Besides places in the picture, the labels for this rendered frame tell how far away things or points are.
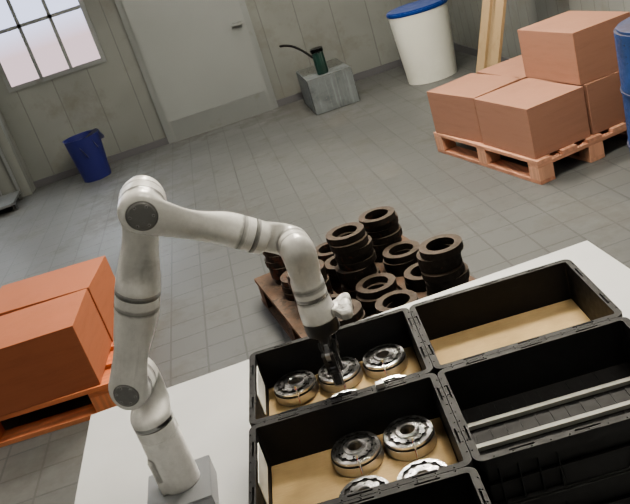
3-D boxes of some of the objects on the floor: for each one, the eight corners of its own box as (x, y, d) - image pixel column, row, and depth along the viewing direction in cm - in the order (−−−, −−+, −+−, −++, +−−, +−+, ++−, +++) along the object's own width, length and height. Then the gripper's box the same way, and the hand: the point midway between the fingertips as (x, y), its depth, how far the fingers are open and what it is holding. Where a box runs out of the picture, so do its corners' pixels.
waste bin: (120, 165, 860) (102, 121, 840) (118, 174, 821) (99, 129, 801) (82, 177, 858) (63, 134, 838) (78, 187, 819) (58, 142, 799)
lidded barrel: (471, 70, 779) (456, -4, 750) (412, 90, 776) (394, 16, 747) (451, 63, 836) (436, -6, 807) (396, 82, 833) (379, 13, 804)
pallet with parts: (398, 242, 449) (379, 171, 432) (513, 326, 334) (493, 234, 317) (261, 299, 434) (235, 228, 416) (331, 407, 319) (299, 315, 302)
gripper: (301, 303, 169) (322, 363, 175) (300, 337, 155) (323, 401, 162) (334, 294, 168) (354, 355, 175) (336, 327, 155) (358, 392, 161)
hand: (337, 371), depth 168 cm, fingers open, 5 cm apart
